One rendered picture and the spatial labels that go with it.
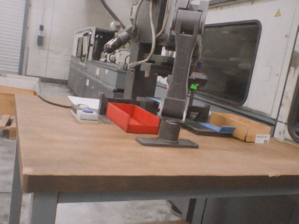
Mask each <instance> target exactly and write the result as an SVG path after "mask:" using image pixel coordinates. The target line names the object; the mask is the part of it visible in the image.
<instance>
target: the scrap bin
mask: <svg viewBox="0 0 299 224"><path fill-rule="evenodd" d="M106 117H108V119H109V120H111V121H112V122H114V123H115V124H116V125H117V126H118V127H120V129H122V130H123V131H125V132H126V133H140V134H156V135H158V131H159V127H160V122H161V119H158V117H157V116H155V115H153V114H152V113H149V112H147V111H145V110H143V109H142V108H140V107H138V106H136V105H128V104H119V103H109V102H108V104H107V113H106Z"/></svg>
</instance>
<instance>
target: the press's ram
mask: <svg viewBox="0 0 299 224"><path fill-rule="evenodd" d="M164 50H166V53H165V55H164V56H162V55H153V56H152V58H151V59H150V60H151V61H155V64H152V63H144V62H142V64H141V68H140V70H143V71H145V77H149V73H150V72H151V73H155V75H156V76H161V78H165V77H167V76H168V75H172V73H173V66H174V60H175V58H174V57H173V56H174V52H176V48H175V47H168V48H166V46H165V48H164ZM148 56H149V54H143V59H147V57H148Z"/></svg>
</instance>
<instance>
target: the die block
mask: <svg viewBox="0 0 299 224"><path fill-rule="evenodd" d="M136 100H138V99H136ZM138 101H139V100H138ZM139 107H140V108H142V109H143V110H145V111H147V112H149V113H152V114H153V115H155V116H157V110H158V108H157V107H155V106H154V104H151V103H145V102H142V101H140V105H139Z"/></svg>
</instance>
